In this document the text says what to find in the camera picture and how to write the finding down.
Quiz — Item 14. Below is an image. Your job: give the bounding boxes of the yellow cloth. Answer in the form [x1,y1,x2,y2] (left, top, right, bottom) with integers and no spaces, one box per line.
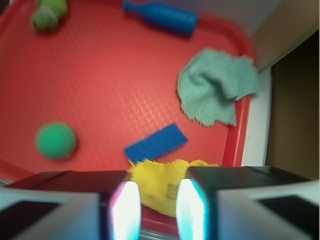
[128,159,219,218]

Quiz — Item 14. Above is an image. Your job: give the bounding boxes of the brown cardboard panel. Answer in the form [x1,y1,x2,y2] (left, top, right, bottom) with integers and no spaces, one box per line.
[266,31,320,180]

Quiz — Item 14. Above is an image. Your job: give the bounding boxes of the blue plastic bottle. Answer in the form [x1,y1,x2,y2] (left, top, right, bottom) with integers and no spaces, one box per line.
[122,0,199,37]

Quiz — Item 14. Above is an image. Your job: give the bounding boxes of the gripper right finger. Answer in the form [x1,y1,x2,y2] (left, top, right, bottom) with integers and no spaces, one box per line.
[176,166,320,240]

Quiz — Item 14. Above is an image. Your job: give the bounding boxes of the blue sponge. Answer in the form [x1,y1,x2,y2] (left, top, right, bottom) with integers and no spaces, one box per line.
[124,123,189,164]

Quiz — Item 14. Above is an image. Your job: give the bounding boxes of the light blue cloth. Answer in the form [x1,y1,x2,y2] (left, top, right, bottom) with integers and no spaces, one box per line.
[177,48,263,127]

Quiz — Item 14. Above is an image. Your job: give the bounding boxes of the red plastic tray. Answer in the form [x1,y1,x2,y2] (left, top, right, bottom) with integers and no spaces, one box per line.
[0,0,256,233]

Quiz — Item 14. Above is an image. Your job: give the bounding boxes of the wooden board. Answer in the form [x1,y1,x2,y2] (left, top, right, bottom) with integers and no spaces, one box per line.
[251,0,320,73]

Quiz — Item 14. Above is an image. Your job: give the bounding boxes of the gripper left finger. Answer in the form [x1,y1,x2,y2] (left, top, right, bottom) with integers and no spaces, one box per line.
[0,170,142,240]

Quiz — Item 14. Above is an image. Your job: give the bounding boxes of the green rubber ball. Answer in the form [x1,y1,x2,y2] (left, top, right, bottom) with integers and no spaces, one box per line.
[35,122,77,160]

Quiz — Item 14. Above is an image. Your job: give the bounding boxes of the green plush toy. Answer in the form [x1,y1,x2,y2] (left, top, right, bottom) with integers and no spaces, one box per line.
[30,0,68,32]

